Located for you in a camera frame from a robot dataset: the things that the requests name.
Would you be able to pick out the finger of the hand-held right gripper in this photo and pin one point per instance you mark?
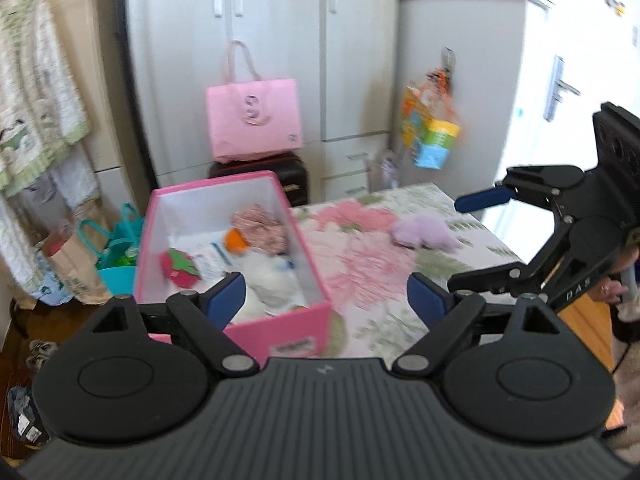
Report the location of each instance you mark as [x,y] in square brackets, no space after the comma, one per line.
[485,200]
[495,277]

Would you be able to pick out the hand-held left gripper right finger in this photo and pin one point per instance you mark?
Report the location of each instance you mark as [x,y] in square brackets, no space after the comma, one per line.
[425,300]

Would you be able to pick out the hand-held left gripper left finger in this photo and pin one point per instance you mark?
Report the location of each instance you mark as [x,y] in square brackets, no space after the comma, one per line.
[225,300]

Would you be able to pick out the panda plush toy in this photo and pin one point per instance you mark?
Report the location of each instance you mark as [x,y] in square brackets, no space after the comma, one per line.
[272,280]

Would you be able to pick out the red strawberry plush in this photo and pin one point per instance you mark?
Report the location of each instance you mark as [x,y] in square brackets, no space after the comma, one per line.
[177,267]

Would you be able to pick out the orange egg-shaped makeup sponge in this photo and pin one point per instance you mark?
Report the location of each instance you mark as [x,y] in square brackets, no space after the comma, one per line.
[234,240]

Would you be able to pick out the purple plush toy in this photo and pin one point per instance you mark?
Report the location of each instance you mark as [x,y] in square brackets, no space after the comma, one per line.
[425,232]

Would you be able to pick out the pink storage box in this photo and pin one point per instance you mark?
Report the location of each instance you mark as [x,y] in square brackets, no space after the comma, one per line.
[310,315]

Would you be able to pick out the person's right hand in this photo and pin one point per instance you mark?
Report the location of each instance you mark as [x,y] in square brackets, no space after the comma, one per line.
[607,291]

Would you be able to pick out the floral bed sheet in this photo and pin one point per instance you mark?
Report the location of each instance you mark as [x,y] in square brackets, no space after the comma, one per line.
[370,260]

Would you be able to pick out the colourful hanging gift bag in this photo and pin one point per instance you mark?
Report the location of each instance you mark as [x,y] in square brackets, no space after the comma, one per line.
[432,140]

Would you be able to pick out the teal tote bag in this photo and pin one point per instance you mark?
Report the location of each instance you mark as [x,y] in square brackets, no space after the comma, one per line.
[117,280]

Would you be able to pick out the black suitcase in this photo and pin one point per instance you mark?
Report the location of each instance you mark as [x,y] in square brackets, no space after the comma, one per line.
[292,180]

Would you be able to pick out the brown paper bag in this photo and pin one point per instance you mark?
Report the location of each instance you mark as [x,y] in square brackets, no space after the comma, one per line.
[75,275]

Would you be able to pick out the pink tote bag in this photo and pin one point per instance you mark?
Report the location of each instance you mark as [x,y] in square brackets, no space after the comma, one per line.
[250,120]

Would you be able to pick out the grey patterned slipper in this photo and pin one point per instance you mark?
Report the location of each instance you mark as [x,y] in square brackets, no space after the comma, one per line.
[42,355]

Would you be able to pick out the pale hanging cloth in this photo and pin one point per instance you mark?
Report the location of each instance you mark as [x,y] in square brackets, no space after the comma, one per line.
[75,180]

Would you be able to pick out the white door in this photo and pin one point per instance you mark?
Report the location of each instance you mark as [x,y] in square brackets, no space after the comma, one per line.
[575,25]

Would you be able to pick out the dark blue shoe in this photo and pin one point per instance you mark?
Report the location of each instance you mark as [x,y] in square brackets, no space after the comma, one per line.
[27,415]

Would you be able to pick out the grey wardrobe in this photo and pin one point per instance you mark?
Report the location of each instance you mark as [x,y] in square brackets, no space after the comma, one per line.
[280,60]

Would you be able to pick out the cream green-trimmed hanging garment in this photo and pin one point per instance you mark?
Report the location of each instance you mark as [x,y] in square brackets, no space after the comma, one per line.
[35,100]

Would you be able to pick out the wall hook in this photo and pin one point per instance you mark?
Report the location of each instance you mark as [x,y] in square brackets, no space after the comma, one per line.
[448,57]

